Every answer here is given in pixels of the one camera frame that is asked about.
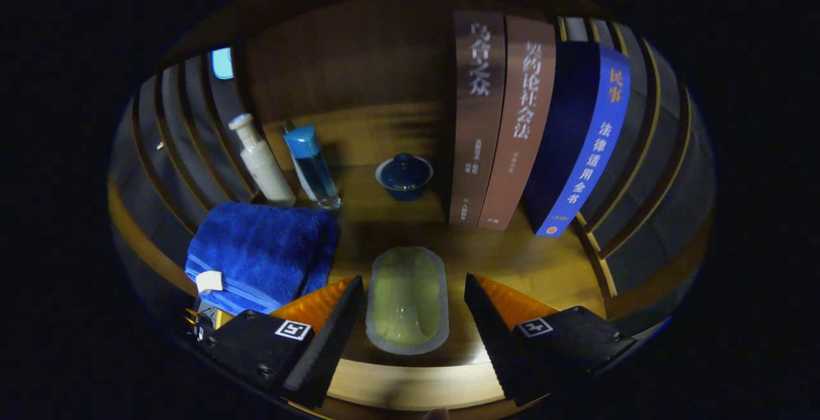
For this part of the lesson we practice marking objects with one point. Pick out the teal capped clear bottle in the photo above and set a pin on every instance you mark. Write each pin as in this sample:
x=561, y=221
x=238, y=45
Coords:
x=314, y=170

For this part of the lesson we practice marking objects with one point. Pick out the wooden cabinet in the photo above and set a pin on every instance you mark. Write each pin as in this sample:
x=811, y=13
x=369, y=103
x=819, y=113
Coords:
x=359, y=61

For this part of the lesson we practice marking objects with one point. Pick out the reddish brown book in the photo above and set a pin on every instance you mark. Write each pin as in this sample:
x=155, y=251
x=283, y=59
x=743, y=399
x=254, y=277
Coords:
x=519, y=125

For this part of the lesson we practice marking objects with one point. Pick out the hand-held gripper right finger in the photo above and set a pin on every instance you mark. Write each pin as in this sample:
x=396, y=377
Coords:
x=500, y=349

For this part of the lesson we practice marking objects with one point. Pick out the white pump bottle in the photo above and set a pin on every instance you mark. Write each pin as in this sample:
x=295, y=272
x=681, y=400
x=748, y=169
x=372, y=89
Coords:
x=262, y=164

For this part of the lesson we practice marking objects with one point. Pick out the wooden countertop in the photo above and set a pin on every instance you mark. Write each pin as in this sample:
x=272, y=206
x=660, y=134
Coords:
x=512, y=260

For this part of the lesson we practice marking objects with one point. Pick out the dark brown book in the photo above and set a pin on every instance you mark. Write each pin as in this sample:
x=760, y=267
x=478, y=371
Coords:
x=477, y=119

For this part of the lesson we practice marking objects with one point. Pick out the blue lidded tea cup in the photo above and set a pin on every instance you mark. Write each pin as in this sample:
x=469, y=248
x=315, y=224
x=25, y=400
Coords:
x=403, y=177

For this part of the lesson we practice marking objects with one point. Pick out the folded blue towel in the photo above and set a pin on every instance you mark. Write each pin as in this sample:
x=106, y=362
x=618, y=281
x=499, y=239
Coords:
x=256, y=253

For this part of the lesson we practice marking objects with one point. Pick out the blue book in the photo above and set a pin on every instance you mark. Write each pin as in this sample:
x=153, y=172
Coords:
x=576, y=145

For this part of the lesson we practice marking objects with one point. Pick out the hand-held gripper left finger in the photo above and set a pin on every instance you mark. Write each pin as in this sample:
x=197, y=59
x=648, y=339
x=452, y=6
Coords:
x=327, y=349

